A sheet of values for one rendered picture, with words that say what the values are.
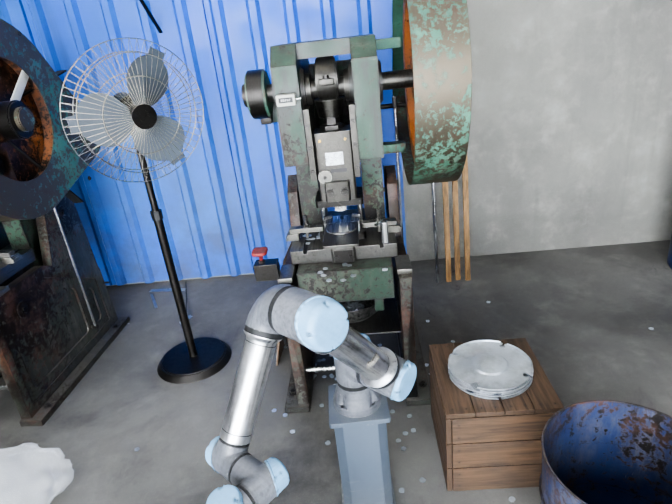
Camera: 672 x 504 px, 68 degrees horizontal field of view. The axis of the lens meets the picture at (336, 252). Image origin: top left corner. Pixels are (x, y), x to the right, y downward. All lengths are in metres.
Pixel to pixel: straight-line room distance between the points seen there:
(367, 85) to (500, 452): 1.37
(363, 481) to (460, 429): 0.36
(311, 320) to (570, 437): 0.94
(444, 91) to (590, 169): 2.10
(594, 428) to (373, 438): 0.65
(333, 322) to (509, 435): 0.93
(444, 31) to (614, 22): 1.96
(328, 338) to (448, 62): 0.97
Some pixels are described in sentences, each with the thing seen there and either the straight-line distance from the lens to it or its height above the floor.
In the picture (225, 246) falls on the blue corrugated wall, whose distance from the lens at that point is 3.54.
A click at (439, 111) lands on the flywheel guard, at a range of 1.70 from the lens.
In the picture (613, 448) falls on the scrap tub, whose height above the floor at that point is 0.31.
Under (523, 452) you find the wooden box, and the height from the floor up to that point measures 0.17.
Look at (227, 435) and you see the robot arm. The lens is 1.28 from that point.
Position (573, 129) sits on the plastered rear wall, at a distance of 3.54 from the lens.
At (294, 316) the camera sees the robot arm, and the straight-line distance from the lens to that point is 1.10.
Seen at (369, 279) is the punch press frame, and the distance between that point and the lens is 2.05.
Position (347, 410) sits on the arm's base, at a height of 0.47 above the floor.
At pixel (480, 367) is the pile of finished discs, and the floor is 0.39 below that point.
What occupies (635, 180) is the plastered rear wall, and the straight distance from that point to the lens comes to 3.81.
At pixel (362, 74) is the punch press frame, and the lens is 1.94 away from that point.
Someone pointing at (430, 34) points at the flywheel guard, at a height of 1.49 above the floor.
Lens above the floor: 1.53
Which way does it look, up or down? 24 degrees down
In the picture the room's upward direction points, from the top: 7 degrees counter-clockwise
